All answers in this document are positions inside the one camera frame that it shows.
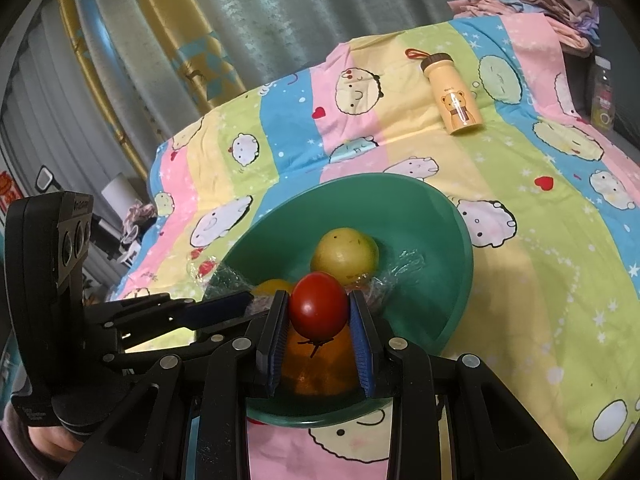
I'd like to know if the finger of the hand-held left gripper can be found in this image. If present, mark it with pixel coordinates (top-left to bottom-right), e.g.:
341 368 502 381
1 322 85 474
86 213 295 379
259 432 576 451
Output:
85 291 256 334
102 331 227 368

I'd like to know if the orange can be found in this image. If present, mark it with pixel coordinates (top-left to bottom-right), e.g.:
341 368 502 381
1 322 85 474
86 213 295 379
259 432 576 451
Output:
277 325 362 397

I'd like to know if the yellow citrus fruit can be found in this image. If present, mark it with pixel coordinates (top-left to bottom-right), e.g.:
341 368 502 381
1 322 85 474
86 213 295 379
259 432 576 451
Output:
251 278 297 302

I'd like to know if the black and white bag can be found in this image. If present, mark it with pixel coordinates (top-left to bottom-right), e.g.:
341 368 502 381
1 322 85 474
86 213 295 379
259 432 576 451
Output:
119 224 151 265

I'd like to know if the clear plastic wrap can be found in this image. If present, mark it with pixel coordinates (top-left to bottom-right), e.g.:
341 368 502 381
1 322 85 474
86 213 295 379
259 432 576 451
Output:
205 266 273 317
370 249 427 293
186 256 219 283

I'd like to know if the pink patterned cloth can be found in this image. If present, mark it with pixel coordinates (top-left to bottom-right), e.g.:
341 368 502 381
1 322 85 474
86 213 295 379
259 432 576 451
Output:
125 202 158 226

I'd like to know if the grey curtain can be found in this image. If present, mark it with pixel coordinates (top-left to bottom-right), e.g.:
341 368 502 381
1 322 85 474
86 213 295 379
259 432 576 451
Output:
75 0 531 111

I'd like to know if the clear plastic bottle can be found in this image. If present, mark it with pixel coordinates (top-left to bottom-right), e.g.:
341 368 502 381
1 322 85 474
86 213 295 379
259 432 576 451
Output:
591 56 617 132

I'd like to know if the green plastic basin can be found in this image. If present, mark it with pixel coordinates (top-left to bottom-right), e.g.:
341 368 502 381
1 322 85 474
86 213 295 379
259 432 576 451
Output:
205 172 475 430

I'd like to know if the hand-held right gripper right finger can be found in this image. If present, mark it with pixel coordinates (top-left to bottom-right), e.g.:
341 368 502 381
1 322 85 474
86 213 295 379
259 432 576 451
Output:
348 290 581 480

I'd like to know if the red knot wall decoration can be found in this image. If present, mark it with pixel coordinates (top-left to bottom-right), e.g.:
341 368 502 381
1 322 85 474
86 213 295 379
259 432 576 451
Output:
0 170 22 203

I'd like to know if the pile of folded clothes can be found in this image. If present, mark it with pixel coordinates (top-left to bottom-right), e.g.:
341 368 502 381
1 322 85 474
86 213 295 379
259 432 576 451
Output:
447 0 601 52

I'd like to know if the red tomato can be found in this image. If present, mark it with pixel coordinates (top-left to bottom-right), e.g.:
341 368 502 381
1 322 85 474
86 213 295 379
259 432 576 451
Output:
290 271 348 339

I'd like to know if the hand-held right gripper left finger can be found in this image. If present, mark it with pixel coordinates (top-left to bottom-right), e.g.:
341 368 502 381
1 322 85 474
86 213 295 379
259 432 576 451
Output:
57 290 291 480

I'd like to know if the person's left hand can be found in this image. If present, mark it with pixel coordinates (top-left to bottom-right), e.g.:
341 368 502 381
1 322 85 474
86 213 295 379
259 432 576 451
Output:
27 424 85 461

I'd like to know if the yellow-green pear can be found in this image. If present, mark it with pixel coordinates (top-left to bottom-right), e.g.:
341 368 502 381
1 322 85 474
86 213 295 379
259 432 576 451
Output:
310 228 380 285

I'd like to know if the striped cartoon printed blanket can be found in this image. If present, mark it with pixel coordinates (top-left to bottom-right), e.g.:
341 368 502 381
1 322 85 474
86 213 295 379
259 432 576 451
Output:
117 10 640 480

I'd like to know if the yellow bear print bottle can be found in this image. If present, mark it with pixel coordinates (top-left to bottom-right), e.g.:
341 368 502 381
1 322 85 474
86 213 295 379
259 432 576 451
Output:
406 49 485 136

